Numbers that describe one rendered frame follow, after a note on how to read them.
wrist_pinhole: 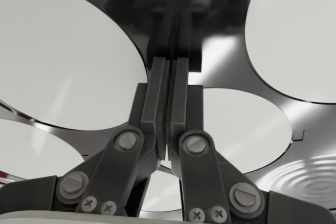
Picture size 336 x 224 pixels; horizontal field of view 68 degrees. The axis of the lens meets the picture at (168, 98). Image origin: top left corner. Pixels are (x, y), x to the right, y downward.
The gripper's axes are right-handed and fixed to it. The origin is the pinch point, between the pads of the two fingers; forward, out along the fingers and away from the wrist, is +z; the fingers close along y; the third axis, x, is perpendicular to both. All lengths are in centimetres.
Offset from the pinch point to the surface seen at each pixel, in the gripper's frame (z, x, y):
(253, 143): 2.2, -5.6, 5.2
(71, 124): 2.1, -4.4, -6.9
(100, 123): 2.1, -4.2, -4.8
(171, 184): 2.2, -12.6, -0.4
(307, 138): 2.1, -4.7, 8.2
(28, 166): 2.2, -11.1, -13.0
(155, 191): 2.2, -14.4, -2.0
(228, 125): 2.2, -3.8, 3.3
